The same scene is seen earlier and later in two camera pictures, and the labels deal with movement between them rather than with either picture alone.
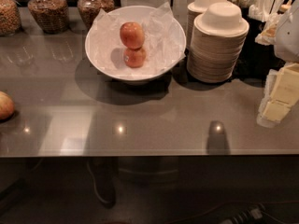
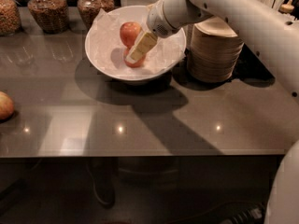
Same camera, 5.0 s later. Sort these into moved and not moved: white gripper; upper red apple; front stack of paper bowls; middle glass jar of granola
Moved: white gripper
Not moved: middle glass jar of granola; upper red apple; front stack of paper bowls
